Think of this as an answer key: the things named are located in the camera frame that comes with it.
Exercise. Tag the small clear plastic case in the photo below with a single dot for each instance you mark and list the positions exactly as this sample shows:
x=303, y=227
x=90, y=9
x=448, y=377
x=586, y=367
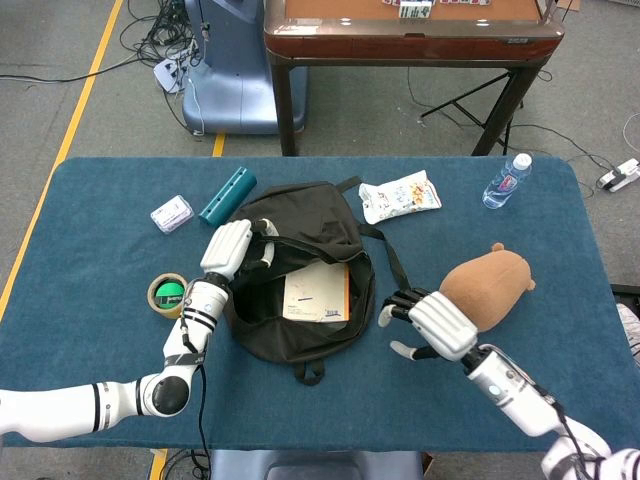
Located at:
x=172, y=214

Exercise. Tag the clear plastic water bottle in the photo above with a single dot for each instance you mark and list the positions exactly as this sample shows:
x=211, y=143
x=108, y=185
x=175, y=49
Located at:
x=502, y=187

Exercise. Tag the brown plush toy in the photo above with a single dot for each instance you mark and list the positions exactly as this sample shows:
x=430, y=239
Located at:
x=490, y=285

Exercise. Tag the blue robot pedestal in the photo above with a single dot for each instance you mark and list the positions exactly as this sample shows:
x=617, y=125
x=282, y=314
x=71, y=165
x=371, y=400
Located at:
x=235, y=90

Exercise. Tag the yellow packing tape roll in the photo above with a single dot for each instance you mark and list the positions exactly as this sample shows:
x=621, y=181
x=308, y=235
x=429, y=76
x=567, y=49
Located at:
x=167, y=314

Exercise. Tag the grey robot torso base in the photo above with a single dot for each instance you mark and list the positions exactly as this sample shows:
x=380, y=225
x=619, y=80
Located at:
x=320, y=467

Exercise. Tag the white power strip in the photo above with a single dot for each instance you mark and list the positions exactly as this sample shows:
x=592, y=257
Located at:
x=170, y=75
x=622, y=175

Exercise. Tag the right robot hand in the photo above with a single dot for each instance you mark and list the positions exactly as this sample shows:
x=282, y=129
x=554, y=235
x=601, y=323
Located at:
x=442, y=325

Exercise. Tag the white snack packet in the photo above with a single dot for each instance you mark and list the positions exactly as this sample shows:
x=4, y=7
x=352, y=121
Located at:
x=400, y=197

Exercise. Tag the blue table cloth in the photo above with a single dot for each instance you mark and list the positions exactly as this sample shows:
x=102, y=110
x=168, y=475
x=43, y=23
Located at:
x=125, y=360

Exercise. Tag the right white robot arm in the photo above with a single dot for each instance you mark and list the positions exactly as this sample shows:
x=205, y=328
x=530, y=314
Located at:
x=515, y=395

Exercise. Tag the black fabric backpack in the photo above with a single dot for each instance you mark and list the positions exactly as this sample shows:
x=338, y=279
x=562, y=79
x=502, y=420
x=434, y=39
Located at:
x=310, y=210

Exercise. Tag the brown mahjong table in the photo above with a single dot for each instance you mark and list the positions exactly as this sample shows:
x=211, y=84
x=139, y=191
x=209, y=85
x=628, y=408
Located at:
x=415, y=45

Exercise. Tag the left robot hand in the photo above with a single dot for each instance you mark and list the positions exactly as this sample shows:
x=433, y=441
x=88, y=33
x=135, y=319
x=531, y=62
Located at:
x=227, y=247

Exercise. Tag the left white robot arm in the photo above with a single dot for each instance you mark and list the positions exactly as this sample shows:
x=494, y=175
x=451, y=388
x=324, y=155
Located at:
x=200, y=310

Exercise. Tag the white book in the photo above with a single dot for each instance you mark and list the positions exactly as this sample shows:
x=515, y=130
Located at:
x=310, y=290

